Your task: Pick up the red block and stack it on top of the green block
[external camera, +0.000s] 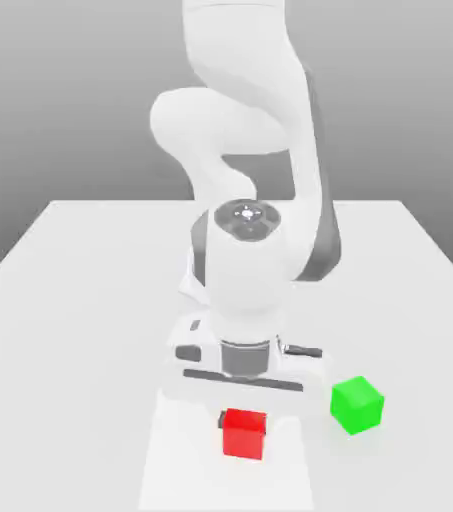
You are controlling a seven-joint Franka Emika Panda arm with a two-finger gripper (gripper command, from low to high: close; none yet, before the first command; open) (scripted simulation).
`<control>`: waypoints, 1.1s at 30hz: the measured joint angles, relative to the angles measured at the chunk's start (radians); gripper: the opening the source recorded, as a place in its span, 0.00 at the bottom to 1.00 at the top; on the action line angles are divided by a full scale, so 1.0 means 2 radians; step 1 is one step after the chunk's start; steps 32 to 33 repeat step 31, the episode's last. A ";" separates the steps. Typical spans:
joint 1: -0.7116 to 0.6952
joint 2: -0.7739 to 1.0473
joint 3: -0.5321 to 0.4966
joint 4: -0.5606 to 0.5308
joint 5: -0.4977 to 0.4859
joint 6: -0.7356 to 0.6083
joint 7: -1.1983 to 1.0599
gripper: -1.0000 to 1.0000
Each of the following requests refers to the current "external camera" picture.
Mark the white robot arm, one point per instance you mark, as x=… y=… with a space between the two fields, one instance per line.
x=246 y=276

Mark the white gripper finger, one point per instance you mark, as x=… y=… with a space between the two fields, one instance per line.
x=222 y=420

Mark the small red cube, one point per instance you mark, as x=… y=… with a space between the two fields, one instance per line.
x=244 y=438

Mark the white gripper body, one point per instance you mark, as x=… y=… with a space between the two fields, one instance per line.
x=246 y=383

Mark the small green cube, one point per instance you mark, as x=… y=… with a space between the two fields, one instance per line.
x=357 y=404

